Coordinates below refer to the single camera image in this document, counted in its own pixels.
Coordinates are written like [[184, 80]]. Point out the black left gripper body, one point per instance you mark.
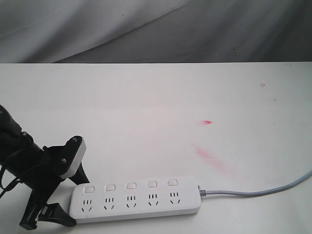
[[39, 171]]

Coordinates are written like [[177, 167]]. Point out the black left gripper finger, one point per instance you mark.
[[54, 213], [80, 177]]

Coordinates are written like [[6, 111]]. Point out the white five-outlet power strip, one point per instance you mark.
[[103, 201]]

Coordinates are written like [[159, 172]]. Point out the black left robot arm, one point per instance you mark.
[[13, 140]]

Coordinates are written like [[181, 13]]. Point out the grey backdrop cloth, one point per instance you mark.
[[155, 31]]

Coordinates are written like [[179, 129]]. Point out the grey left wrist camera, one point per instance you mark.
[[71, 156]]

